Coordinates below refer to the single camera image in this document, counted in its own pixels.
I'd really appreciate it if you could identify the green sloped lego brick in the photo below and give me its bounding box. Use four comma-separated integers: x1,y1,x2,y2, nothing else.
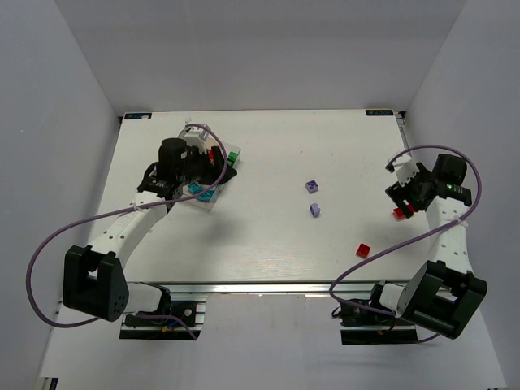
227,152,239,167

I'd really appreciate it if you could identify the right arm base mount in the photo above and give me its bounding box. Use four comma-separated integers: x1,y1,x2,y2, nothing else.
331,283,418,345

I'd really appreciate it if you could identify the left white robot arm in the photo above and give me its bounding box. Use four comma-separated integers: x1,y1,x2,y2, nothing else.
63,136,236,322

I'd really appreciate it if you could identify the red 2x4 lego brick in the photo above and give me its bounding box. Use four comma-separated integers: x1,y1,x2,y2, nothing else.
393,208,406,219

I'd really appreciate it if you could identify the clear plastic container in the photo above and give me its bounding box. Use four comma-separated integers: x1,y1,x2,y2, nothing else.
183,188,221,211
224,143,241,168

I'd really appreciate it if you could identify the blue corner label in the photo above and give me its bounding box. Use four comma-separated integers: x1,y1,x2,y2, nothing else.
123,112,152,120
365,109,394,116

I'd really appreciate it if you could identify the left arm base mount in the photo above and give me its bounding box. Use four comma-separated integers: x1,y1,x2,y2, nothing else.
119,282,206,340

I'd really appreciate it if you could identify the red square lego brick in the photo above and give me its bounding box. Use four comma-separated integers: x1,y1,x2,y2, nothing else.
356,243,371,258

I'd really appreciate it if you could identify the clear plastic container upper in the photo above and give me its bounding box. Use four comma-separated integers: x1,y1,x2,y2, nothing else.
224,143,241,168

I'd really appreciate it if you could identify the left blue corner label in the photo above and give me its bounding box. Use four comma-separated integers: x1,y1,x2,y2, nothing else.
123,112,152,120

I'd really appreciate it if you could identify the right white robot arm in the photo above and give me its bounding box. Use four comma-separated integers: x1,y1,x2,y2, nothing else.
379,154,488,339

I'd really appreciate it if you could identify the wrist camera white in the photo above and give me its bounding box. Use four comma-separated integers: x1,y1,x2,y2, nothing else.
385,154,419,186
179,126,209,153

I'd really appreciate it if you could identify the cyan 2x4 lego brick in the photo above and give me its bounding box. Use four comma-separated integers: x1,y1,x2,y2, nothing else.
188,182,215,202

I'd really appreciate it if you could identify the purple lego brick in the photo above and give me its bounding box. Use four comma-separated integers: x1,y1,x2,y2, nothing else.
305,180,319,193
310,203,321,218

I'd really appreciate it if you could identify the clear plastic container lower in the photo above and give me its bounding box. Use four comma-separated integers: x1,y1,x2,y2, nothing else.
183,188,221,211

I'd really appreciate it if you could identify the right blue corner label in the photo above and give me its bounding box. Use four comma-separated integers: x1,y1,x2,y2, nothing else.
365,109,394,116

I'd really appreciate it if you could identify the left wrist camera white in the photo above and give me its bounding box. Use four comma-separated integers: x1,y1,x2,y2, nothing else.
179,126,209,153

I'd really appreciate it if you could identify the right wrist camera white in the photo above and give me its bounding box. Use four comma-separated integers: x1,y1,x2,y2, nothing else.
385,154,419,186

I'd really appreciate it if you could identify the red round lego piece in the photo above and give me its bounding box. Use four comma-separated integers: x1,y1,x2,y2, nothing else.
207,147,218,166

